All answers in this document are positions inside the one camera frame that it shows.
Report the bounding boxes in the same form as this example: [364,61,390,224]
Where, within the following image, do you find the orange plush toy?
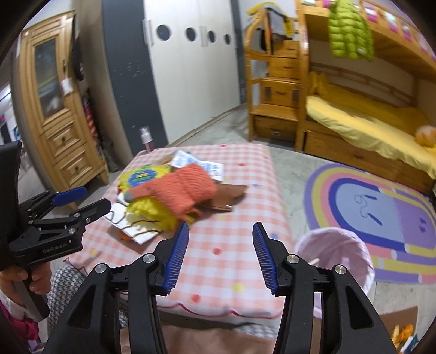
[414,125,436,147]

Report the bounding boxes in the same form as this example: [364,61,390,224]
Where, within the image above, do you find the pile of orange peels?
[392,323,414,344]

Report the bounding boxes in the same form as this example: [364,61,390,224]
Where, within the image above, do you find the pink spray bottle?
[139,127,155,152]

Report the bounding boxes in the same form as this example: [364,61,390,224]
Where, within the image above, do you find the white blue printed carton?
[170,150,225,182]

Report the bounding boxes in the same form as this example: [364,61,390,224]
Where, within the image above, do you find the yellow bedsheet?
[305,71,436,171]

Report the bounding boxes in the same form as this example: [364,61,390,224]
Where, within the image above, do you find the pink checkered blanket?
[63,143,294,319]

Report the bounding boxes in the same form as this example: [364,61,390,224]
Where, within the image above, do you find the dark grey wardrobe door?
[102,0,169,164]

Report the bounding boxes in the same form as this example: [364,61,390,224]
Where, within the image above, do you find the trash bin with white liner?
[293,228,375,321]

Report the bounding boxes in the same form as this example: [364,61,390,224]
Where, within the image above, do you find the brown cardboard sheet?
[311,306,419,354]

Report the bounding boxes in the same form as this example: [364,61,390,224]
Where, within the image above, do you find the grey and yellow clothes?
[247,2,297,38]

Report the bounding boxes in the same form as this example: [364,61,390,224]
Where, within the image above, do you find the wooden bunk bed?
[295,0,436,194]

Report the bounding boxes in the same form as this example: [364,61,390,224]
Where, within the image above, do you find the wooden cabinet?
[14,10,110,210]

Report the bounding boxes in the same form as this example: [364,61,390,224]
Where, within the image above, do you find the grey patterned cloth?
[48,265,128,329]

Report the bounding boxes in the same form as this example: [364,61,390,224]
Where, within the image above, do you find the person's left hand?
[0,263,52,296]

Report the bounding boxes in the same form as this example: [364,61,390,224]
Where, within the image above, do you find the rainbow rug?
[303,163,436,285]

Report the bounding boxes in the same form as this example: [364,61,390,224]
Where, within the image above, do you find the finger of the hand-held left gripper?
[20,187,87,219]
[29,198,112,236]

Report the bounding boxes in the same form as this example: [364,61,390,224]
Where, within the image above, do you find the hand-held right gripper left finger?
[43,222,190,354]

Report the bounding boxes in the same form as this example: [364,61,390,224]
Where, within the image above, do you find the wooden stair drawer unit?
[243,8,310,144]

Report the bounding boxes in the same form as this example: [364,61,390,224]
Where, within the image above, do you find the white card with brown lines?
[107,201,161,244]

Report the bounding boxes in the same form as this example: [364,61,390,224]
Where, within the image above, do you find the brown cardboard piece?
[196,182,249,213]

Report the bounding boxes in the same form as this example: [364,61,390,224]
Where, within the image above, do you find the green quilted blanket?
[327,0,375,62]

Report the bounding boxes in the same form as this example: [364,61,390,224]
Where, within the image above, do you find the clear printed wrapper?
[400,335,420,354]

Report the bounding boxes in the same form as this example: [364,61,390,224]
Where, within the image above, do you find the white wardrobe with round holes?
[143,0,246,147]

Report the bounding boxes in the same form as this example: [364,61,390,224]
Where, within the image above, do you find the yellow mesh bag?
[117,165,181,232]

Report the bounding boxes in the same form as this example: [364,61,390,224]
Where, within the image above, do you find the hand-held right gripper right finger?
[252,221,397,354]

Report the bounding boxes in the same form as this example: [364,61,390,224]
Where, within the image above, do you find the orange knitted glove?
[124,163,217,223]

